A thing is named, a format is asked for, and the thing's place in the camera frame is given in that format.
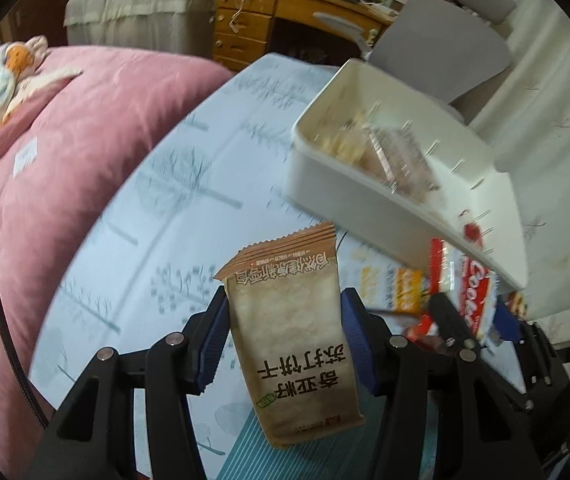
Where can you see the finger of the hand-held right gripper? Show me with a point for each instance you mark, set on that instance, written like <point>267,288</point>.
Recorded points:
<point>507,319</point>
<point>445,317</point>

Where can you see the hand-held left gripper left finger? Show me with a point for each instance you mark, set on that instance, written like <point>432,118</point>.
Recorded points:
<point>210,355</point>

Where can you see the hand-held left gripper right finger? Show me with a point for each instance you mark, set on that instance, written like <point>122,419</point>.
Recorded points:
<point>360,345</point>

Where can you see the small brown nut packet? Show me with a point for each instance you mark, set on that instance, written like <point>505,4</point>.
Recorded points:
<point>517,303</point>

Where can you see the dark red candy packet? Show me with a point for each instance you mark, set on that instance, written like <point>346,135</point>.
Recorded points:
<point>421,332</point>

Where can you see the white red cookie packet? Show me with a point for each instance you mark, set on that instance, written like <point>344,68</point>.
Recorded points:
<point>476,285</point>

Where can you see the yellow white snack packet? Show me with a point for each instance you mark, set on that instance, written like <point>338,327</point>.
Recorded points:
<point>395,290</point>

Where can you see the brown cracker packet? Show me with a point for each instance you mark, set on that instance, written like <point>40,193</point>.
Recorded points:
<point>290,335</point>

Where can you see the small red candy packet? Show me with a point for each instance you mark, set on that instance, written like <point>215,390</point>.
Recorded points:
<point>472,230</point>

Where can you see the white plastic bin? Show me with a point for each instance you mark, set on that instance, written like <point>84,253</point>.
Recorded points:
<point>365,210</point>

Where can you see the clear cracker packet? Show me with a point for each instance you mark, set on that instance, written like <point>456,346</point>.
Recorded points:
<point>397,160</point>

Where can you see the clear bag of yellow snacks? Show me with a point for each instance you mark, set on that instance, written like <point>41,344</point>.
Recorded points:
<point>340,142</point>

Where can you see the floral cream curtain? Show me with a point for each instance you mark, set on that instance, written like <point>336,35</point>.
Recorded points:
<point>540,110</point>

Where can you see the pink quilt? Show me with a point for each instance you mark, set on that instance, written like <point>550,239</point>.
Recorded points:
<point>65,160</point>

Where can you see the grey office chair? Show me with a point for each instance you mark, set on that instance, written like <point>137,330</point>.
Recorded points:
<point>440,50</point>

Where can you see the white paper label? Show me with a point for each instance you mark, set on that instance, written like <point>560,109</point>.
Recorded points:
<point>25,160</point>

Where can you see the wooden desk with drawers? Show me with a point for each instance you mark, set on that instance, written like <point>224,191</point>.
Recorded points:
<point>240,25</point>

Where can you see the pink pillow with cartoon print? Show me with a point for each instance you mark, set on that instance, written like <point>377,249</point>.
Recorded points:
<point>10,75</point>

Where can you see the brown wooden door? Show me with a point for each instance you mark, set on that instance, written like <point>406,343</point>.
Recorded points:
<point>40,0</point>

